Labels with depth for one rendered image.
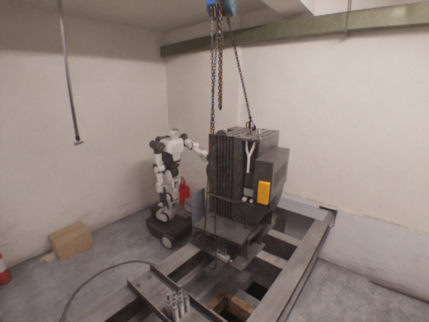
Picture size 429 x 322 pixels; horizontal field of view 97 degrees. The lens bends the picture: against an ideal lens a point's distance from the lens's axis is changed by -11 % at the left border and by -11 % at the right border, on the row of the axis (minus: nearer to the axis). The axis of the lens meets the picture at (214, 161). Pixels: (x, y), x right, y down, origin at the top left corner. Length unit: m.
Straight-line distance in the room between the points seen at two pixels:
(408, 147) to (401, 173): 0.25
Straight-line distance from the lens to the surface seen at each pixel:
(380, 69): 2.50
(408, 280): 3.07
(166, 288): 1.69
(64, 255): 3.28
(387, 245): 2.85
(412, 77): 2.50
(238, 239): 1.68
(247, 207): 1.75
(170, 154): 2.58
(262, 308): 1.60
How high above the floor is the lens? 1.93
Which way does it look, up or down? 18 degrees down
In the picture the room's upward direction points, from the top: straight up
